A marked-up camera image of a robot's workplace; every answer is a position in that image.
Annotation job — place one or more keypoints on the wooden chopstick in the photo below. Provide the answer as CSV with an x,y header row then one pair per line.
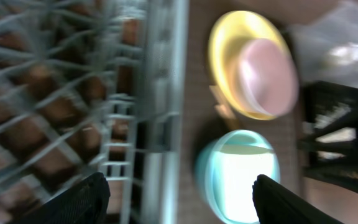
x,y
219,96
228,116

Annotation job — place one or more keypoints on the black tray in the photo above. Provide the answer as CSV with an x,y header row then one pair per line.
x,y
342,172

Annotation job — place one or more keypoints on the brown serving tray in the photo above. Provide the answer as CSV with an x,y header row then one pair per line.
x,y
201,123

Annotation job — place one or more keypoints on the yellow plate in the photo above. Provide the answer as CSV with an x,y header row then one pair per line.
x,y
229,33

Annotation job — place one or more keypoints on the lower wooden chopstick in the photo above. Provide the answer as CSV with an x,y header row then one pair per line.
x,y
228,116

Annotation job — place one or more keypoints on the light blue bowl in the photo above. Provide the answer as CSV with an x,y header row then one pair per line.
x,y
207,166

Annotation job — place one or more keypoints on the rice food waste pile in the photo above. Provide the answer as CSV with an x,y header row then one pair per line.
x,y
331,131

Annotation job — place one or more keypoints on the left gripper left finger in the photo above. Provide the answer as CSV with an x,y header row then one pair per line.
x,y
84,203

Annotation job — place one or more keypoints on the white bowl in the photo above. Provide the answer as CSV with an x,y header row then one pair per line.
x,y
265,78

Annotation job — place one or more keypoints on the clear plastic bin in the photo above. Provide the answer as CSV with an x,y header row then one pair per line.
x,y
327,49

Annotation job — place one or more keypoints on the white cup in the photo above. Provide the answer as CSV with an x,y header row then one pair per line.
x,y
240,166

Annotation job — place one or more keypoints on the grey plastic dish rack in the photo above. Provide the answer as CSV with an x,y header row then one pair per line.
x,y
92,86

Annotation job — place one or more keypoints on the upper wooden chopstick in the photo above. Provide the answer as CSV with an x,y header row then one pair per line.
x,y
219,96

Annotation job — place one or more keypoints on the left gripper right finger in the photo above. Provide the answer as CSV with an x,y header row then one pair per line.
x,y
276,204

